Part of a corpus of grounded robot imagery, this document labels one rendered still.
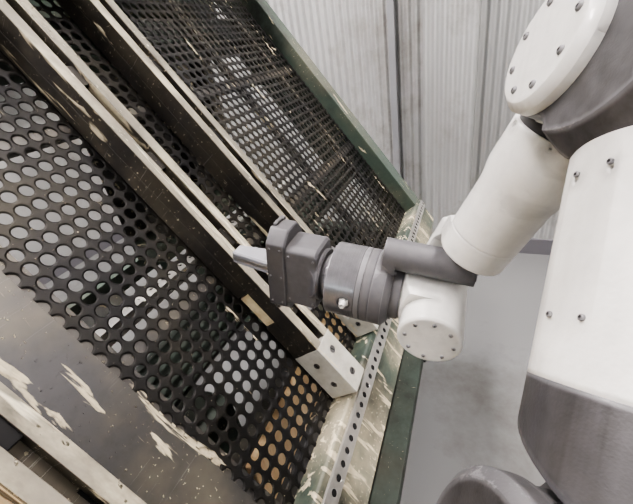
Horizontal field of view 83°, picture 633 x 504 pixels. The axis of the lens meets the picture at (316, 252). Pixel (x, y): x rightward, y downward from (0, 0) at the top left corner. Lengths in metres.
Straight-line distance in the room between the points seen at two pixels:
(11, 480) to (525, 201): 0.53
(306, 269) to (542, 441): 0.30
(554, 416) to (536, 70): 0.18
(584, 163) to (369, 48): 2.59
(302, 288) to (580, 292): 0.31
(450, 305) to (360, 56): 2.51
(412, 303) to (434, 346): 0.05
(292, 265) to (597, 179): 0.31
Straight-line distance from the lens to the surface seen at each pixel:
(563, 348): 0.19
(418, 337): 0.39
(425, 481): 1.74
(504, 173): 0.32
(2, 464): 0.51
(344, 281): 0.40
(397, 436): 1.62
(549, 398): 0.20
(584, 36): 0.24
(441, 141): 2.62
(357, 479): 0.79
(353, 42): 2.81
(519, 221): 0.33
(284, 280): 0.44
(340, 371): 0.76
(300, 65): 1.56
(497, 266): 0.36
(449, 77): 2.54
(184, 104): 0.87
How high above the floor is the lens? 1.54
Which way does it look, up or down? 29 degrees down
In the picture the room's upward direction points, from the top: 10 degrees counter-clockwise
